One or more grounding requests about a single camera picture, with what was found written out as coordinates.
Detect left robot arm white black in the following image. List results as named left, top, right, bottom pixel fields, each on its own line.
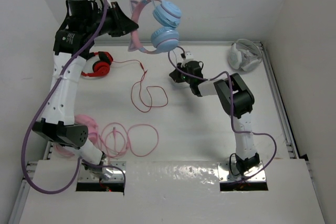
left=32, top=0, right=138, bottom=165

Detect aluminium frame rail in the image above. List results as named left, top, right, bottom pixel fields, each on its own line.
left=9, top=46, right=305, bottom=223

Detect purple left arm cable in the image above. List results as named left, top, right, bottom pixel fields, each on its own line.
left=21, top=0, right=127, bottom=195

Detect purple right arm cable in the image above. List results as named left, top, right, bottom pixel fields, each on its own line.
left=167, top=47, right=278, bottom=183

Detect red black headphones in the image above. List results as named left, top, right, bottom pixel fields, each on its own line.
left=81, top=51, right=113, bottom=78

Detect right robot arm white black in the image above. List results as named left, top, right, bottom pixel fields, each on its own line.
left=169, top=60, right=260, bottom=175

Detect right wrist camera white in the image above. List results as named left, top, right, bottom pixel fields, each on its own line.
left=181, top=51, right=194, bottom=67

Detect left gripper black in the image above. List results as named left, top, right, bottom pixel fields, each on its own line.
left=83, top=2, right=137, bottom=38

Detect white front cover board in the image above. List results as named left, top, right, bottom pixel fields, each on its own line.
left=20, top=159, right=324, bottom=223

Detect pink headphone cable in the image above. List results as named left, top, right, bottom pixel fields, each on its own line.
left=97, top=122, right=159, bottom=158

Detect white grey headphones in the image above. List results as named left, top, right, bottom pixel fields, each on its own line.
left=227, top=39, right=263, bottom=72

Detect blue pink cat-ear headphones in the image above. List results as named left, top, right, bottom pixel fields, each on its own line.
left=128, top=0, right=182, bottom=55

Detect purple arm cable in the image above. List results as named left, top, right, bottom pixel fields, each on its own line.
left=21, top=0, right=127, bottom=195
left=167, top=47, right=278, bottom=183

